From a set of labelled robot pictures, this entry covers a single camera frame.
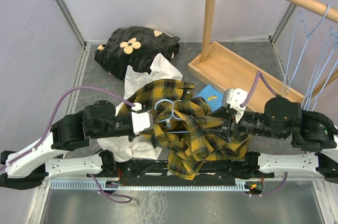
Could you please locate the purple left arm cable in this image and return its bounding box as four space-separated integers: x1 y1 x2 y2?
0 86 138 173

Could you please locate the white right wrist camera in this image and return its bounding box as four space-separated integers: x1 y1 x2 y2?
222 88 248 124

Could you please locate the black flower-pattern garment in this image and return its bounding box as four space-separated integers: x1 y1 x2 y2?
95 26 180 80

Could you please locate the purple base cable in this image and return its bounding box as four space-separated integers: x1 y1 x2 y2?
88 173 133 204

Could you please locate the white shirt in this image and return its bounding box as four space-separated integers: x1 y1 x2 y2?
97 53 183 163

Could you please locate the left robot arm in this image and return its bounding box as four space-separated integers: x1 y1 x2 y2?
1 100 134 190

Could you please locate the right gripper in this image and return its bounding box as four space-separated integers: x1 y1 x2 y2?
203 104 286 144

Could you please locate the wooden clothes rack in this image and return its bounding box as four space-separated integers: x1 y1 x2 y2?
188 0 337 112

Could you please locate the light blue wire hanger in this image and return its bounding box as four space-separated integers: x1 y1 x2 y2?
153 99 192 134
280 4 332 98
301 27 337 111

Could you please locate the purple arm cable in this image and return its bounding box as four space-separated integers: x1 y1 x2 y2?
241 70 278 108
0 86 138 173

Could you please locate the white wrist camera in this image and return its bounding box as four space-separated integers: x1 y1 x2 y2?
131 102 153 135
222 88 248 124

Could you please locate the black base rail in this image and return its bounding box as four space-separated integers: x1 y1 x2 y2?
104 160 275 185

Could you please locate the white slotted cable duct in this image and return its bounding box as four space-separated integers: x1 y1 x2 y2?
50 178 249 192

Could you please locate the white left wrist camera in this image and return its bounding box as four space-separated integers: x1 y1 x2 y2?
131 102 153 135

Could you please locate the yellow plaid shirt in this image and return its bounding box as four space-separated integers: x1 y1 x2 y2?
116 78 251 181

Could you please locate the blue folded cloth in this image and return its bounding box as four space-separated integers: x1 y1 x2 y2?
196 85 224 112

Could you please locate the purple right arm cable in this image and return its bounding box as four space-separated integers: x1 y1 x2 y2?
241 70 278 108

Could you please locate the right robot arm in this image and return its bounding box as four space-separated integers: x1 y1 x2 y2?
209 96 337 183

